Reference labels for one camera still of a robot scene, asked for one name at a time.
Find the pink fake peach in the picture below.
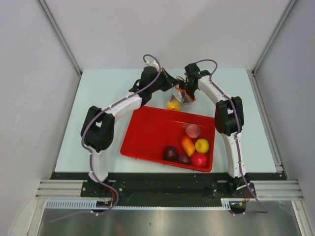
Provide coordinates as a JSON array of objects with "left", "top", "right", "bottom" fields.
[{"left": 185, "top": 124, "right": 201, "bottom": 138}]

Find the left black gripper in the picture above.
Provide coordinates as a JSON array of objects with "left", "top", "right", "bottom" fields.
[{"left": 149, "top": 68, "right": 179, "bottom": 93}]

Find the dark green fake avocado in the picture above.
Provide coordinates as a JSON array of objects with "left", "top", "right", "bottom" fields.
[{"left": 176, "top": 92, "right": 192, "bottom": 107}]

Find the yellow fake apple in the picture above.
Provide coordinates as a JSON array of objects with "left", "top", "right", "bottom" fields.
[{"left": 166, "top": 99, "right": 181, "bottom": 111}]

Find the left aluminium frame post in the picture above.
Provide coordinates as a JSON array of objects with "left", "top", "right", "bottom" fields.
[{"left": 36, "top": 0, "right": 83, "bottom": 78}]

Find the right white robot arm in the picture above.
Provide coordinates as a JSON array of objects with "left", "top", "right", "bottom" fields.
[{"left": 180, "top": 62, "right": 249, "bottom": 197}]

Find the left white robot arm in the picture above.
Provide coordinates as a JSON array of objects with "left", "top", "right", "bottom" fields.
[{"left": 81, "top": 60, "right": 179, "bottom": 197}]

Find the aluminium front rail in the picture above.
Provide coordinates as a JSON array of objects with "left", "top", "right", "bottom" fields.
[{"left": 36, "top": 180, "right": 304, "bottom": 201}]

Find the red plastic tray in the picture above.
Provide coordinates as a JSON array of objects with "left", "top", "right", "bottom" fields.
[{"left": 121, "top": 106, "right": 215, "bottom": 172}]

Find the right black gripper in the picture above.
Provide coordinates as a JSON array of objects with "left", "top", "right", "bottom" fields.
[{"left": 171, "top": 80, "right": 197, "bottom": 107}]

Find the white slotted cable duct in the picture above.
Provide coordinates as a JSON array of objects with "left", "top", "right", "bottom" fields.
[{"left": 45, "top": 199, "right": 245, "bottom": 213}]

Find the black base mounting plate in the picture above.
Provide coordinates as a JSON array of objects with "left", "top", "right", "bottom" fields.
[{"left": 50, "top": 172, "right": 287, "bottom": 207}]

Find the purple cable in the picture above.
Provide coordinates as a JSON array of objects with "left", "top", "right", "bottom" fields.
[
  {"left": 194, "top": 59, "right": 268, "bottom": 214},
  {"left": 49, "top": 54, "right": 162, "bottom": 223}
]

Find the yellow fake lemon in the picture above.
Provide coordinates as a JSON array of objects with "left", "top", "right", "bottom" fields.
[{"left": 195, "top": 139, "right": 210, "bottom": 153}]

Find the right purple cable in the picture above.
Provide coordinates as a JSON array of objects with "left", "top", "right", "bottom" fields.
[{"left": 194, "top": 59, "right": 268, "bottom": 214}]

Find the red fake apple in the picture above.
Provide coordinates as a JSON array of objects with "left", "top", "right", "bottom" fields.
[{"left": 190, "top": 152, "right": 207, "bottom": 167}]

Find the right aluminium frame post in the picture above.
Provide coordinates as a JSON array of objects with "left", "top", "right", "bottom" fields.
[{"left": 251, "top": 0, "right": 299, "bottom": 76}]

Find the aluminium frame post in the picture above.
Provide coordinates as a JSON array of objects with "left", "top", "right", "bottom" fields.
[
  {"left": 251, "top": 0, "right": 299, "bottom": 76},
  {"left": 36, "top": 0, "right": 83, "bottom": 78}
]

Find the dark purple fake fruit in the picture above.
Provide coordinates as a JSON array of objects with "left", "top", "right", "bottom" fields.
[{"left": 162, "top": 146, "right": 179, "bottom": 162}]

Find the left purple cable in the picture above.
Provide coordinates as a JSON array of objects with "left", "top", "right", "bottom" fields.
[{"left": 49, "top": 54, "right": 162, "bottom": 223}]

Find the dark maroon fake fig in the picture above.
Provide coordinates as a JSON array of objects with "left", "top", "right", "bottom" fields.
[{"left": 177, "top": 155, "right": 190, "bottom": 165}]

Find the clear zip top bag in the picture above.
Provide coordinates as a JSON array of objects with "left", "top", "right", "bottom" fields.
[{"left": 166, "top": 76, "right": 194, "bottom": 111}]

